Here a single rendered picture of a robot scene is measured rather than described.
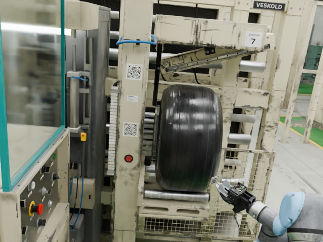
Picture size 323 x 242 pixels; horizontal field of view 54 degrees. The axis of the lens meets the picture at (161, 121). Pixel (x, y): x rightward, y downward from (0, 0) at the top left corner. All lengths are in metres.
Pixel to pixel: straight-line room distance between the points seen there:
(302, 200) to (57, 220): 0.98
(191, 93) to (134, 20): 0.43
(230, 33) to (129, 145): 0.81
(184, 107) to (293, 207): 0.65
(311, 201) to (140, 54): 0.93
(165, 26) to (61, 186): 0.97
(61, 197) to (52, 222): 0.15
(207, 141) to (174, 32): 0.65
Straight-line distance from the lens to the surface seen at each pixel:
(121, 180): 1.71
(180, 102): 1.48
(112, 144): 1.64
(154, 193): 1.66
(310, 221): 1.10
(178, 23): 1.76
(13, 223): 1.03
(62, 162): 1.50
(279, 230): 1.41
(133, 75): 1.52
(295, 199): 1.10
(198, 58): 1.92
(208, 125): 1.44
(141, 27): 1.50
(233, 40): 1.81
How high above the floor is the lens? 1.75
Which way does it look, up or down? 18 degrees down
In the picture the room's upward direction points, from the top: 5 degrees clockwise
